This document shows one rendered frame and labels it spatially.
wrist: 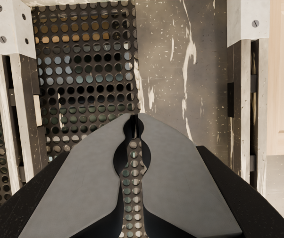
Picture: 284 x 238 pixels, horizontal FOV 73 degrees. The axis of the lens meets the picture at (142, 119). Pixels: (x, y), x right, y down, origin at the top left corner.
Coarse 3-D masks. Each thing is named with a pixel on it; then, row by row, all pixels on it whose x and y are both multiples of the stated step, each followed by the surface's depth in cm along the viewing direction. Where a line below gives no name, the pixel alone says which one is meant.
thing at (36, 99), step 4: (36, 96) 49; (36, 100) 49; (36, 104) 49; (36, 108) 48; (36, 112) 48; (40, 112) 50; (36, 116) 48; (40, 116) 50; (36, 120) 48; (40, 120) 50; (40, 124) 50
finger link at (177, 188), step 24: (144, 120) 11; (144, 144) 9; (168, 144) 9; (192, 144) 9; (168, 168) 7; (192, 168) 7; (144, 192) 6; (168, 192) 6; (192, 192) 6; (216, 192) 6; (144, 216) 6; (168, 216) 6; (192, 216) 6; (216, 216) 6
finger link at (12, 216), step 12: (60, 156) 8; (48, 168) 8; (36, 180) 7; (48, 180) 7; (24, 192) 7; (36, 192) 7; (12, 204) 6; (24, 204) 6; (36, 204) 6; (0, 216) 6; (12, 216) 6; (24, 216) 6; (0, 228) 6; (12, 228) 6
